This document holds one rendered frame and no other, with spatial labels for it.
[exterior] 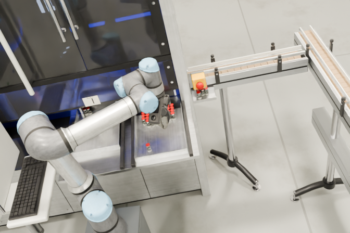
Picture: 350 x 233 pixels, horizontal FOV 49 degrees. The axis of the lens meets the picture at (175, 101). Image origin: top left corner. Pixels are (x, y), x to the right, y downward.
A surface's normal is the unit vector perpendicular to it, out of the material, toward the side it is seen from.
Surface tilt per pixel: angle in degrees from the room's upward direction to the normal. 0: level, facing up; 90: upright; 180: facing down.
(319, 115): 0
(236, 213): 0
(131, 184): 90
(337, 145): 0
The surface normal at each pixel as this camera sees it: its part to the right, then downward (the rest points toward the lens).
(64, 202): 0.08, 0.64
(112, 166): -0.18, -0.75
